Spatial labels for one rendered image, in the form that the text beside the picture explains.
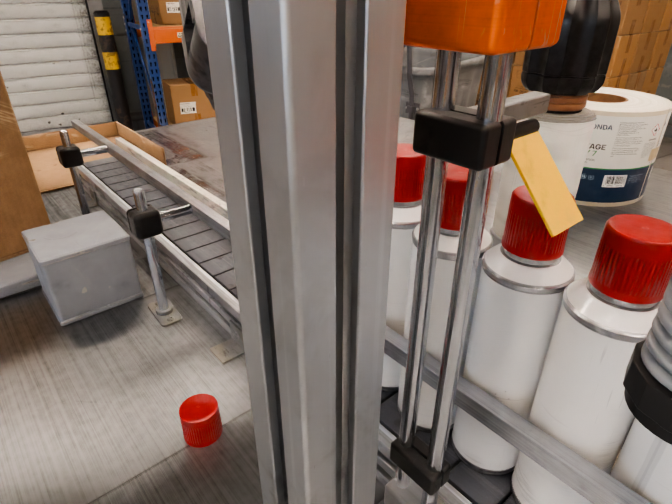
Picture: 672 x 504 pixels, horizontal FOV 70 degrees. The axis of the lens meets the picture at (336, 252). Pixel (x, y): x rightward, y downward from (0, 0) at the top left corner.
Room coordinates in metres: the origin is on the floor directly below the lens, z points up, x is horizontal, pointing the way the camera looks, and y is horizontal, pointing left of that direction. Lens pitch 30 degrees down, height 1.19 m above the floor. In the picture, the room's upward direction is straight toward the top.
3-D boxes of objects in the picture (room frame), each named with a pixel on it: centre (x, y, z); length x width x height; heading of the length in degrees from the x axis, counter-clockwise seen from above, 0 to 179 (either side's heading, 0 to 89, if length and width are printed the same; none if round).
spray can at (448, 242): (0.28, -0.08, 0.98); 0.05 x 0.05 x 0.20
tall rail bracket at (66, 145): (0.72, 0.39, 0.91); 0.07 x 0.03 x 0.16; 130
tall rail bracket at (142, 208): (0.49, 0.20, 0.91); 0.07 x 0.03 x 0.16; 130
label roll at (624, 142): (0.78, -0.42, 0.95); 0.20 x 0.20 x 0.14
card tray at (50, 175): (1.05, 0.57, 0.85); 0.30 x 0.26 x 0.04; 40
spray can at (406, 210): (0.32, -0.05, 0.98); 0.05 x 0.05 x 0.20
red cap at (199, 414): (0.30, 0.12, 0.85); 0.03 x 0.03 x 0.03
